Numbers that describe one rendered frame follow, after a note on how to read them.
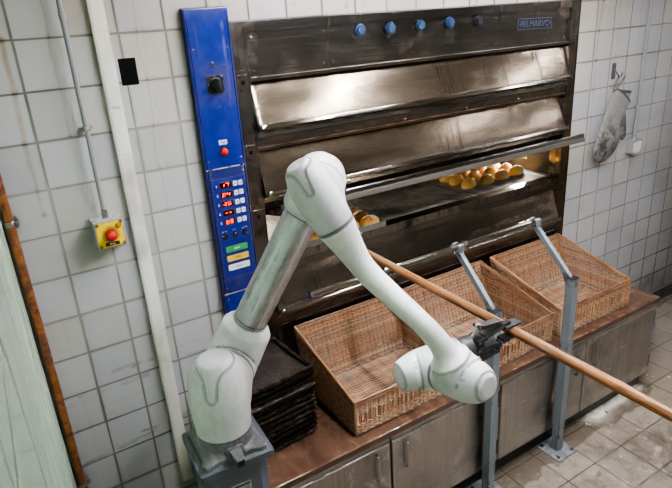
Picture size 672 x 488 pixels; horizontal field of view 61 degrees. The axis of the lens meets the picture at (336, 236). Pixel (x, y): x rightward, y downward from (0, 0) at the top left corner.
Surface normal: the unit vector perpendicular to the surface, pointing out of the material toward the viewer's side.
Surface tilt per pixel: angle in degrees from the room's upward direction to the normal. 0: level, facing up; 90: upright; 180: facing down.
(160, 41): 90
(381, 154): 70
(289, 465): 0
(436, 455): 90
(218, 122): 90
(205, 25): 90
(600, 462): 0
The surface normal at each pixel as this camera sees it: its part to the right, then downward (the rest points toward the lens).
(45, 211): 0.53, 0.27
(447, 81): 0.48, -0.07
